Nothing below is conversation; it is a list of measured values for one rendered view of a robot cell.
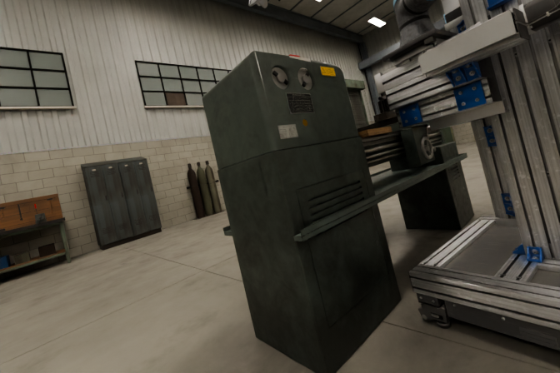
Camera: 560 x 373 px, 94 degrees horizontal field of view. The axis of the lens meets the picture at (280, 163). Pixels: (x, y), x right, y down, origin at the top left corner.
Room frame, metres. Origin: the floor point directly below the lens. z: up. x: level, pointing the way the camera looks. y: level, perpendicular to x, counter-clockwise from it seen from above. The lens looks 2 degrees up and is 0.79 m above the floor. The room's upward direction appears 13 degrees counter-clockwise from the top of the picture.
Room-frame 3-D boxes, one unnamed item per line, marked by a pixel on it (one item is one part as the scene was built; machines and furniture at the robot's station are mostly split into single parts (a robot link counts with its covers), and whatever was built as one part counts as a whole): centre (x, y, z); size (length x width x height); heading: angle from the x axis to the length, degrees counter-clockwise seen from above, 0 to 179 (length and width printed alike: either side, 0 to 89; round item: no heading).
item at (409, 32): (1.10, -0.69, 1.21); 0.15 x 0.15 x 0.10
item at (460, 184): (2.39, -1.28, 0.34); 0.44 x 0.40 x 0.68; 41
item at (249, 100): (1.35, -0.06, 1.06); 0.59 x 0.48 x 0.39; 131
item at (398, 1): (1.09, -0.69, 1.33); 0.13 x 0.12 x 0.14; 178
